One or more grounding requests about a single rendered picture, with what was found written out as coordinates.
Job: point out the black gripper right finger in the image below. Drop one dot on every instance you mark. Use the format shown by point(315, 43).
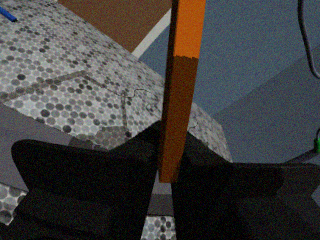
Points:
point(208, 184)

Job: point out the orange handle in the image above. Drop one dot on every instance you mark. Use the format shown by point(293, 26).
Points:
point(179, 83)

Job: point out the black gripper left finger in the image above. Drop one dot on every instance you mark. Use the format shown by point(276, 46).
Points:
point(122, 178)

